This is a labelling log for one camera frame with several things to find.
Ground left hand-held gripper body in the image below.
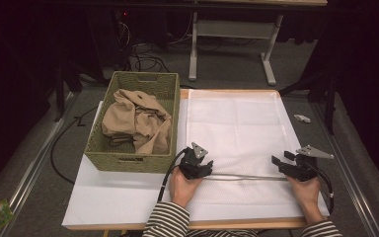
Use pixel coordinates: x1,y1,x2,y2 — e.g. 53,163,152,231
177,141,209,181

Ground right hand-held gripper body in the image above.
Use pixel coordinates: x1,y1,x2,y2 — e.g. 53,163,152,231
287,144,336,183

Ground white mesh laundry bag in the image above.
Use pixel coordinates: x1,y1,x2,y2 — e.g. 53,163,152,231
186,89,310,206

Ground green woven basket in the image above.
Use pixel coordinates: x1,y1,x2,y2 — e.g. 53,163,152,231
84,70,181,175

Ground beige garment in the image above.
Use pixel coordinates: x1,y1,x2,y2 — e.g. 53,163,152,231
101,88,173,156

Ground person's right hand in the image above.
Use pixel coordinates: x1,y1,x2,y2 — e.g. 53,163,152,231
286,177,321,211

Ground person's left hand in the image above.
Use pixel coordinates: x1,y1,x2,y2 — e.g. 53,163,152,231
170,168,204,209

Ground small white floor object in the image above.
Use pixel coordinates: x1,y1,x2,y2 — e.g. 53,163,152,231
293,114,312,124

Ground person's striped shirt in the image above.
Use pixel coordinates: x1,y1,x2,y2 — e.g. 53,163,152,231
186,229,260,237

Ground black stand legs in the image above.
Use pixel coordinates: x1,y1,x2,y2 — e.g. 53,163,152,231
277,70,340,136
53,62,110,122

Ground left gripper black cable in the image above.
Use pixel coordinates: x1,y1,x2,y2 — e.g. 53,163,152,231
157,148,190,203

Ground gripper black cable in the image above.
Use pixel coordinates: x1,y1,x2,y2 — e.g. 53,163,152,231
309,161,336,215
157,148,190,203

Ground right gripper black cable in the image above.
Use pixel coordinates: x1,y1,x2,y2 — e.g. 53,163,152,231
309,161,336,215

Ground metal floor rail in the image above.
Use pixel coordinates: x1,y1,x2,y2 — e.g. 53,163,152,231
310,102,379,237
0,92,80,237

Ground tangle of black floor cables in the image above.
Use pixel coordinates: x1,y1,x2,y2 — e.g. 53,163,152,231
113,9,172,74

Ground white desk frame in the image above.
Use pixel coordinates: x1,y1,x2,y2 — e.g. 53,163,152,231
188,0,329,87

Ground long black floor cable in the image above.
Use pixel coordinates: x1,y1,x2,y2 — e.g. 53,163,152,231
49,105,100,185

